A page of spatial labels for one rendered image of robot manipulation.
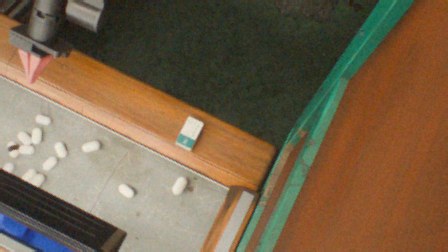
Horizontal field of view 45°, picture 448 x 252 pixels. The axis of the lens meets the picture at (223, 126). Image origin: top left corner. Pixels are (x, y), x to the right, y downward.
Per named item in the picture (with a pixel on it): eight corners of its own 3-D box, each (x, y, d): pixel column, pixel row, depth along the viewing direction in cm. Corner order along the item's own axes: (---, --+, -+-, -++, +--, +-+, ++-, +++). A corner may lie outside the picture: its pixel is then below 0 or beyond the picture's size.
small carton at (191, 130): (189, 118, 112) (188, 115, 110) (204, 125, 112) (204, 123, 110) (175, 143, 111) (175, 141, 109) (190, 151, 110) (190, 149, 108)
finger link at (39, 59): (31, 93, 102) (43, 49, 98) (-2, 77, 103) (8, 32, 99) (50, 83, 108) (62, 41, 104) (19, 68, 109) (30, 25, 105)
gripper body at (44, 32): (55, 61, 99) (65, 24, 96) (6, 37, 99) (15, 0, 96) (72, 53, 105) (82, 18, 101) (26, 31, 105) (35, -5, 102)
